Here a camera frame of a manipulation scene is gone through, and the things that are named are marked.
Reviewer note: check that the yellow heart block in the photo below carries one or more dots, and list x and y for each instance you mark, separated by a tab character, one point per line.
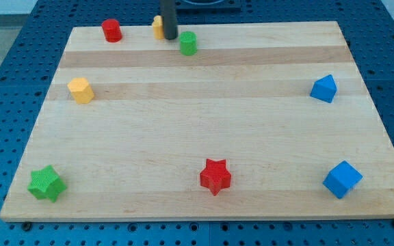
157	26

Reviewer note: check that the red star block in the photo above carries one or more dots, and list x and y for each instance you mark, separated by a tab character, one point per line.
215	176

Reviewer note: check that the wooden board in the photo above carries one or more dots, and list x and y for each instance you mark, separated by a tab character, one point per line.
136	150

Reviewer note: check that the green cylinder block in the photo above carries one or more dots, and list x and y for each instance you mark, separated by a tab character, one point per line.
188	43

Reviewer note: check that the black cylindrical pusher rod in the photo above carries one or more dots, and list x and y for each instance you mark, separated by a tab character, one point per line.
169	19

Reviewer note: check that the yellow hexagon block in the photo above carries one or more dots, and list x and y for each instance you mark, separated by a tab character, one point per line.
80	90

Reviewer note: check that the red cylinder block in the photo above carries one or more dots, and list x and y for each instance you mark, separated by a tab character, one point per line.
111	30

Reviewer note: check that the blue pentagon block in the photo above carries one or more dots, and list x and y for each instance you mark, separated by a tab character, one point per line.
324	89

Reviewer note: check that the blue cube block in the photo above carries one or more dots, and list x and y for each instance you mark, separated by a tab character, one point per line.
342	179

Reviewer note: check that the green star block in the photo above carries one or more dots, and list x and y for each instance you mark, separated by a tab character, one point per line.
46	184

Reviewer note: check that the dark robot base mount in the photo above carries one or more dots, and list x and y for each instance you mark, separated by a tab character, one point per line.
207	5

